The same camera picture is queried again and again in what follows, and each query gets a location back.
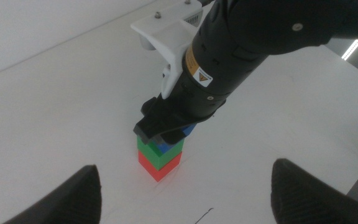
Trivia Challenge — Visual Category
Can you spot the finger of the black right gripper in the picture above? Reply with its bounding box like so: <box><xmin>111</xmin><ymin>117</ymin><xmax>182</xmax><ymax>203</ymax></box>
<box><xmin>159</xmin><ymin>128</ymin><xmax>188</xmax><ymax>146</ymax></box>
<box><xmin>133</xmin><ymin>124</ymin><xmax>162</xmax><ymax>146</ymax></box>

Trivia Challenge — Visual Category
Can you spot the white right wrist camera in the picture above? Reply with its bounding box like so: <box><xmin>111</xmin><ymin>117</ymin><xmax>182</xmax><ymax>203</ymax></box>
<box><xmin>131</xmin><ymin>0</ymin><xmax>204</xmax><ymax>100</ymax></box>

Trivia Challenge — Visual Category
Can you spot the blue cube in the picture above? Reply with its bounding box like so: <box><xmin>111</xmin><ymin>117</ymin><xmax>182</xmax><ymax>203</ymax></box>
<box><xmin>147</xmin><ymin>123</ymin><xmax>198</xmax><ymax>154</ymax></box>

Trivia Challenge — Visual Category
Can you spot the green cube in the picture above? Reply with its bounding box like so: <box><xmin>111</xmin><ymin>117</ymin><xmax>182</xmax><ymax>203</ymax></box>
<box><xmin>137</xmin><ymin>136</ymin><xmax>185</xmax><ymax>171</ymax></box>

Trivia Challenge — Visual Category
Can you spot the red cube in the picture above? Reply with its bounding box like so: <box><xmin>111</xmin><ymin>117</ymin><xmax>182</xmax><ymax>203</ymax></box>
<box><xmin>137</xmin><ymin>150</ymin><xmax>183</xmax><ymax>182</ymax></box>

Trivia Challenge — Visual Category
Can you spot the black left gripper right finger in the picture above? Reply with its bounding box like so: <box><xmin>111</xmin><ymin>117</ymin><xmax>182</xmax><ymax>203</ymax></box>
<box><xmin>270</xmin><ymin>158</ymin><xmax>358</xmax><ymax>224</ymax></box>

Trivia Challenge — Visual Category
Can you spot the white ceiling light strip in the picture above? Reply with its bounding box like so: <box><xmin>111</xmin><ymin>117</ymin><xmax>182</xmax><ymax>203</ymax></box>
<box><xmin>341</xmin><ymin>39</ymin><xmax>358</xmax><ymax>62</ymax></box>

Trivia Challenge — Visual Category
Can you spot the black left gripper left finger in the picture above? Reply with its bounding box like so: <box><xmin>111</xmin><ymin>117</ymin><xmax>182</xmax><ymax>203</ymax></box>
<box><xmin>1</xmin><ymin>164</ymin><xmax>103</xmax><ymax>224</ymax></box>

